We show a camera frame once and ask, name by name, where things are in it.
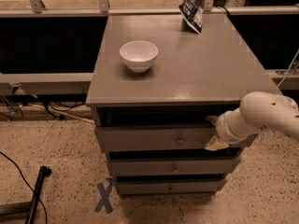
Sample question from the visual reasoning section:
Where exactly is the white cable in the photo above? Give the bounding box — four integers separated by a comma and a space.
18, 102, 95, 124

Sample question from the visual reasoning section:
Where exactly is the blue tape cross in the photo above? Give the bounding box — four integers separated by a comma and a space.
94, 177, 114, 214

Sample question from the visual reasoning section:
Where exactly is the white ceramic bowl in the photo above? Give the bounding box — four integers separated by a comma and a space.
120, 40, 158, 73

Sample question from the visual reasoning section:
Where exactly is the grey top drawer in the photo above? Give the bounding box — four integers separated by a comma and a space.
95, 105, 236, 152

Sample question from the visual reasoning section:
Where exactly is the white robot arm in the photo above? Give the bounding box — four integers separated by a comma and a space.
205, 91, 299, 151

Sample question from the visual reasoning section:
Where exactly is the grey drawer cabinet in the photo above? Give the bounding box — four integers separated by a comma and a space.
85, 13, 285, 196

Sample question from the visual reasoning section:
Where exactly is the black floor cable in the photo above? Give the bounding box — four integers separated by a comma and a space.
0, 151, 49, 224

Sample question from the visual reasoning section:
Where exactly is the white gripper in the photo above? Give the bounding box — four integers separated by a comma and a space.
205, 109, 249, 151

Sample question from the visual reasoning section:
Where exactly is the black metal stand leg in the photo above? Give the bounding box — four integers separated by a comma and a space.
0, 165, 52, 224

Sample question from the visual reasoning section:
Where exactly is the grey bottom drawer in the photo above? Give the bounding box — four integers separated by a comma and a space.
116, 174, 226, 195

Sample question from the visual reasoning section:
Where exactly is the grey middle drawer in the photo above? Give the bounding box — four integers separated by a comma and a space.
107, 148, 240, 176

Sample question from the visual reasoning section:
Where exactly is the grey drawer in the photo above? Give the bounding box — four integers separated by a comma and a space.
95, 105, 236, 152
116, 174, 226, 195
107, 148, 240, 176

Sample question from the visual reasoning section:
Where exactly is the black cable bundle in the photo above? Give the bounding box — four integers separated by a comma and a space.
0, 86, 87, 121

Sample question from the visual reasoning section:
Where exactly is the metal railing frame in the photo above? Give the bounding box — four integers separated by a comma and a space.
0, 0, 299, 96

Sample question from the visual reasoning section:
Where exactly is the blue white snack bag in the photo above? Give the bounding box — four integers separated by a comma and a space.
178, 0, 203, 35

